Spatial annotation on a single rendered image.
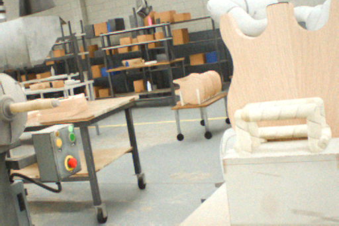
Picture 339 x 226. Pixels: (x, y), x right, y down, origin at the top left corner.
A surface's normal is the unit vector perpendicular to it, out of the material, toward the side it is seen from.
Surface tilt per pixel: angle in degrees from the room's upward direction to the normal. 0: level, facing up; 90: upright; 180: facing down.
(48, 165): 90
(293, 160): 90
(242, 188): 90
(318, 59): 90
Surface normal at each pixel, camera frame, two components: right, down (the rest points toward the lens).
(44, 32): 0.87, -0.05
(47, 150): -0.47, 0.23
